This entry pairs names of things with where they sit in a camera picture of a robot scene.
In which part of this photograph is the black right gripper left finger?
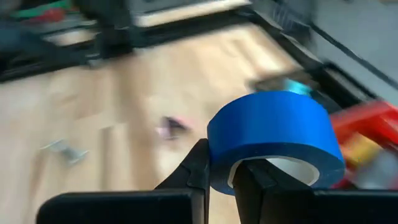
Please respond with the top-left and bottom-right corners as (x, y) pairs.
(35, 138), (212, 224)

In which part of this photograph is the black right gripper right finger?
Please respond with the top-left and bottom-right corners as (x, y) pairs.
(233, 158), (398, 224)

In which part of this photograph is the dark blue tape roll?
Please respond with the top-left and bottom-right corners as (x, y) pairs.
(207, 90), (346, 196)

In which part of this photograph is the teal staple remover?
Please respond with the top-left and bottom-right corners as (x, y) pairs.
(281, 77), (313, 97)

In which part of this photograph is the pale pink staple remover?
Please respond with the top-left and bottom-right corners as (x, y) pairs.
(157, 115), (191, 141)

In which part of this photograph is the pale grey staple remover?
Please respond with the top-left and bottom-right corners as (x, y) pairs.
(39, 138), (90, 165)

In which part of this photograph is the black plastic basket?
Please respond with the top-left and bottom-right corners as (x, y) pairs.
(248, 70), (346, 114)

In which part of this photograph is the red plastic basket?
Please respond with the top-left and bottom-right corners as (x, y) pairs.
(329, 101), (398, 190)

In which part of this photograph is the black table frame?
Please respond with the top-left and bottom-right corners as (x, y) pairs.
(0, 0), (398, 110)

